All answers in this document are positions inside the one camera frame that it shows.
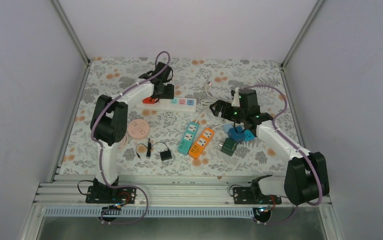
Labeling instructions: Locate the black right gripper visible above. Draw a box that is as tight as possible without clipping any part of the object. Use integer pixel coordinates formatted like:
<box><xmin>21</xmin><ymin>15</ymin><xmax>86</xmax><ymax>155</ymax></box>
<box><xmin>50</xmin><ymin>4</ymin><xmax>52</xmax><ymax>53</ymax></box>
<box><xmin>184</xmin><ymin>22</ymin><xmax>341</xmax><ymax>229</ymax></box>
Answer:
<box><xmin>210</xmin><ymin>99</ymin><xmax>247</xmax><ymax>124</ymax></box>

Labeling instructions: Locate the red cube socket adapter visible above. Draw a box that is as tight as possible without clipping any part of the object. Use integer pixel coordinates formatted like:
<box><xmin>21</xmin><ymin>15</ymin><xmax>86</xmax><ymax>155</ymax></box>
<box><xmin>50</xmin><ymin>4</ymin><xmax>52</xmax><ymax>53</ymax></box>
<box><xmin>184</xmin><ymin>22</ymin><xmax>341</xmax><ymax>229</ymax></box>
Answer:
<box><xmin>142</xmin><ymin>97</ymin><xmax>160</xmax><ymax>105</ymax></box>

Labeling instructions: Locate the white multicolour power strip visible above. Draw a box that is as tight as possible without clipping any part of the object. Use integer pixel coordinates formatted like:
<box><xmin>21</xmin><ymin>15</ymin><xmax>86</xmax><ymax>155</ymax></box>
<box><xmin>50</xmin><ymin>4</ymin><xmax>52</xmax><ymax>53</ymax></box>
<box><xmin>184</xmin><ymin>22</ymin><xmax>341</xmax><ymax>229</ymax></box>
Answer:
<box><xmin>135</xmin><ymin>97</ymin><xmax>197</xmax><ymax>113</ymax></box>

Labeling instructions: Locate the blue cube socket adapter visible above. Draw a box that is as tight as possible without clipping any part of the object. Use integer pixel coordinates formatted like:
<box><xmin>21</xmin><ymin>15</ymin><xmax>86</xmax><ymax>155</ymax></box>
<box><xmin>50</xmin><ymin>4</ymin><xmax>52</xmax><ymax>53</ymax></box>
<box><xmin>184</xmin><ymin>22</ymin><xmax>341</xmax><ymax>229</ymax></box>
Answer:
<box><xmin>227</xmin><ymin>125</ymin><xmax>246</xmax><ymax>143</ymax></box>

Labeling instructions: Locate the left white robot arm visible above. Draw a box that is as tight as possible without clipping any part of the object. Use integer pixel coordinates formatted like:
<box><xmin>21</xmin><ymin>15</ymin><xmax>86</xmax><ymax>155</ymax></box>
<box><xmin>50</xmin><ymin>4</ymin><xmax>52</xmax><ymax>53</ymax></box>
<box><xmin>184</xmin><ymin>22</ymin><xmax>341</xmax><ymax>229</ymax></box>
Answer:
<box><xmin>90</xmin><ymin>62</ymin><xmax>174</xmax><ymax>203</ymax></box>

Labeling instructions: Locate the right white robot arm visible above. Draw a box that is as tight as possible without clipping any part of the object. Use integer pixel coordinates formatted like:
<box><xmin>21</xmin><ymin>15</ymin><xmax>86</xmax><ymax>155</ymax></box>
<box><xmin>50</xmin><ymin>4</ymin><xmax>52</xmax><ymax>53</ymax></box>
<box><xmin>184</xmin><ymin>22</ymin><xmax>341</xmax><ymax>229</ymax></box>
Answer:
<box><xmin>209</xmin><ymin>88</ymin><xmax>330</xmax><ymax>206</ymax></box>

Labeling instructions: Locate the teal power strip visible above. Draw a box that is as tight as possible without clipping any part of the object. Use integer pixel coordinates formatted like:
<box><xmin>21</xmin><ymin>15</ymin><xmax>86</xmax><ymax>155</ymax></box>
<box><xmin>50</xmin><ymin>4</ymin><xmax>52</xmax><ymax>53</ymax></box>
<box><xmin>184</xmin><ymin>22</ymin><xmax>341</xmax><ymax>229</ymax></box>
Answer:
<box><xmin>177</xmin><ymin>121</ymin><xmax>200</xmax><ymax>156</ymax></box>

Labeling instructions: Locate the orange power strip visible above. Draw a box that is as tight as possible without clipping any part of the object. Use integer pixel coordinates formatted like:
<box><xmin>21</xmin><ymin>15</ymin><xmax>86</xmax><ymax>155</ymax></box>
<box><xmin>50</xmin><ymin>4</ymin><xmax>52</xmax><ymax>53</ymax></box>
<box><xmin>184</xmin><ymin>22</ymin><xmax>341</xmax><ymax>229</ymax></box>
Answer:
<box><xmin>188</xmin><ymin>127</ymin><xmax>215</xmax><ymax>159</ymax></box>

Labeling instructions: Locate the dark green cube adapter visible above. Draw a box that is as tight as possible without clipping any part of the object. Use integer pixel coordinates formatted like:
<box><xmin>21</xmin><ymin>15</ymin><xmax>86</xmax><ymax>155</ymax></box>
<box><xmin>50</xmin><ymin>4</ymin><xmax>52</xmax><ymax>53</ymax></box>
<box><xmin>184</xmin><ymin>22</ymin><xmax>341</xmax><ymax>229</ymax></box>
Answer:
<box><xmin>220</xmin><ymin>138</ymin><xmax>238</xmax><ymax>156</ymax></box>

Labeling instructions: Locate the light blue small adapter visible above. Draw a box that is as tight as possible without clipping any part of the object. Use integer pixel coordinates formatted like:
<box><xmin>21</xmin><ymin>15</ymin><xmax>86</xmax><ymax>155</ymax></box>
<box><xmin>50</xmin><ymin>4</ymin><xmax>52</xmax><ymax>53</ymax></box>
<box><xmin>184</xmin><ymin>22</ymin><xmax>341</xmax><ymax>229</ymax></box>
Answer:
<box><xmin>243</xmin><ymin>129</ymin><xmax>256</xmax><ymax>142</ymax></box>

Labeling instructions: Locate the floral patterned table mat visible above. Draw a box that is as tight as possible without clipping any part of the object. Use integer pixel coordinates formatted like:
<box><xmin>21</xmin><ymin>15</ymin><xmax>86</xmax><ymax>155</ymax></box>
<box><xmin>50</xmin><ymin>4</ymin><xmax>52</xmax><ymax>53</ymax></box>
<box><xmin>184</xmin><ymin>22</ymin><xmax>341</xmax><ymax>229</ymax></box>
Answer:
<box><xmin>60</xmin><ymin>57</ymin><xmax>298</xmax><ymax>177</ymax></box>

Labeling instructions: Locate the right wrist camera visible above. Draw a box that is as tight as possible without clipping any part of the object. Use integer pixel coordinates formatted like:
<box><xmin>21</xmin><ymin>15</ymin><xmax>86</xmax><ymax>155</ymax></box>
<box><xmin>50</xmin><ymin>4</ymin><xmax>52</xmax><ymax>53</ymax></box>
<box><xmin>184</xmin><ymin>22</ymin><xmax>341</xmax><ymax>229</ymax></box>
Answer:
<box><xmin>231</xmin><ymin>87</ymin><xmax>240</xmax><ymax>107</ymax></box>

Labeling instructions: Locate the pink round socket with cable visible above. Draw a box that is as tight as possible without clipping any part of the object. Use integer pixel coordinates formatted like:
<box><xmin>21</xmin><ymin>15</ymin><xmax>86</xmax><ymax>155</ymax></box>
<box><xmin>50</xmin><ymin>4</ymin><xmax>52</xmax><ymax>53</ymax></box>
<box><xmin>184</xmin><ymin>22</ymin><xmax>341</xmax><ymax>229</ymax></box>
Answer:
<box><xmin>117</xmin><ymin>119</ymin><xmax>150</xmax><ymax>150</ymax></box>

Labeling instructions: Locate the black power adapter with cable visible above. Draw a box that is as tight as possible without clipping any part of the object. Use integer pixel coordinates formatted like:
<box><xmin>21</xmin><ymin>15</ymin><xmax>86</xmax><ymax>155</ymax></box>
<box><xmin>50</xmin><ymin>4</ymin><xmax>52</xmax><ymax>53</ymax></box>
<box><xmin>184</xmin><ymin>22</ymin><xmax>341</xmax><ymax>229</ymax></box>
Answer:
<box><xmin>135</xmin><ymin>138</ymin><xmax>173</xmax><ymax>162</ymax></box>

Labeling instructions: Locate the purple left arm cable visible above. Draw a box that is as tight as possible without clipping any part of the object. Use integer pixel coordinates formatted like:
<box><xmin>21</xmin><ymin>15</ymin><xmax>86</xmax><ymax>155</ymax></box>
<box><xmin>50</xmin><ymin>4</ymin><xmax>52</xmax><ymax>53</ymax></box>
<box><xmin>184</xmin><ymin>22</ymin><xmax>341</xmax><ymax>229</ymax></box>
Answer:
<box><xmin>90</xmin><ymin>50</ymin><xmax>171</xmax><ymax>226</ymax></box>

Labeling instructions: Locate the aluminium corner frame post left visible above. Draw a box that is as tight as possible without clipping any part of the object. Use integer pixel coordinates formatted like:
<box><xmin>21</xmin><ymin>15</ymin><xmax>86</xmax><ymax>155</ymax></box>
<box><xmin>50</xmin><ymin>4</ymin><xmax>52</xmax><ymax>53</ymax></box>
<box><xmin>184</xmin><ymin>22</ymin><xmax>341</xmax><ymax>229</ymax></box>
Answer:
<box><xmin>50</xmin><ymin>0</ymin><xmax>90</xmax><ymax>66</ymax></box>

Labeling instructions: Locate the aluminium corner frame post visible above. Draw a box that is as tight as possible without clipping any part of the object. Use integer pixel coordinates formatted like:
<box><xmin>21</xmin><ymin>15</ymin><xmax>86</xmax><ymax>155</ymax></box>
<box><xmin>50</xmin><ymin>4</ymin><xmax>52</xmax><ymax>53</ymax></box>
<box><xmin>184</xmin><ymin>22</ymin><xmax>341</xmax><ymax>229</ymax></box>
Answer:
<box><xmin>50</xmin><ymin>0</ymin><xmax>90</xmax><ymax>66</ymax></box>
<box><xmin>281</xmin><ymin>0</ymin><xmax>325</xmax><ymax>71</ymax></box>

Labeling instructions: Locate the aluminium front rail base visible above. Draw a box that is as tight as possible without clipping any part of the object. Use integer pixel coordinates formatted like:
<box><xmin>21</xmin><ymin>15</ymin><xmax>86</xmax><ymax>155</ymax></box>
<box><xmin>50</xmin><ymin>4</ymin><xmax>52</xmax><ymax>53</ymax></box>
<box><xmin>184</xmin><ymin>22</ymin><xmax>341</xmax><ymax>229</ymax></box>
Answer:
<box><xmin>21</xmin><ymin>174</ymin><xmax>343</xmax><ymax>240</ymax></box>

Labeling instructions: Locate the aluminium corner frame post right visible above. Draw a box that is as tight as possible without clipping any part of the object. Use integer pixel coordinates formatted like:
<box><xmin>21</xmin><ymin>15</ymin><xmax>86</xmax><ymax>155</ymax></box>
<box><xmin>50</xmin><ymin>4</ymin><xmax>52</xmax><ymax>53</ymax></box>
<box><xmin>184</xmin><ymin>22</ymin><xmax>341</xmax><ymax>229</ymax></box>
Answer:
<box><xmin>281</xmin><ymin>0</ymin><xmax>325</xmax><ymax>71</ymax></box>

